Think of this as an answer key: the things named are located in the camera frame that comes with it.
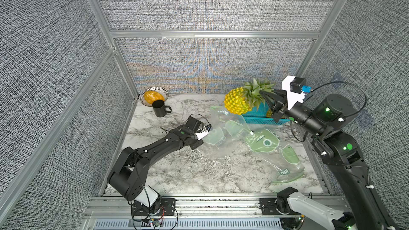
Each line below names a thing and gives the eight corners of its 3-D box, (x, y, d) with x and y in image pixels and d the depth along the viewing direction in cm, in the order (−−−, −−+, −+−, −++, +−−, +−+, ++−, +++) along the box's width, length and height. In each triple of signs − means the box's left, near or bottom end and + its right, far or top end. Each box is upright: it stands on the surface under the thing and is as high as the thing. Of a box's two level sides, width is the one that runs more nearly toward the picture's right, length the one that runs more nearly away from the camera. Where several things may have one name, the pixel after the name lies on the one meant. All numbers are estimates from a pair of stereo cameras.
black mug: (154, 116, 110) (151, 108, 103) (156, 108, 115) (153, 99, 107) (171, 116, 110) (168, 108, 103) (172, 108, 115) (170, 99, 107)
